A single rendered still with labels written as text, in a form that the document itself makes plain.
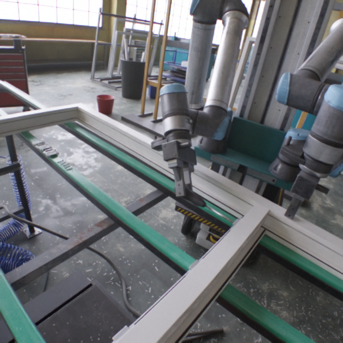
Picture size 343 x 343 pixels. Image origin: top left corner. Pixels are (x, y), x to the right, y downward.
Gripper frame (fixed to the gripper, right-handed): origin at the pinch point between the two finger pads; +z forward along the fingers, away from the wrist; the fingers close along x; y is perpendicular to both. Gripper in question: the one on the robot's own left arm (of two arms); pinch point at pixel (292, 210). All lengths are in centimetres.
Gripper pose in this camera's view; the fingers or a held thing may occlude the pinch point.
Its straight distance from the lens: 71.7
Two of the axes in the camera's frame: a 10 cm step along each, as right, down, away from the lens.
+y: 7.5, 4.3, -5.0
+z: -1.4, 8.4, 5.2
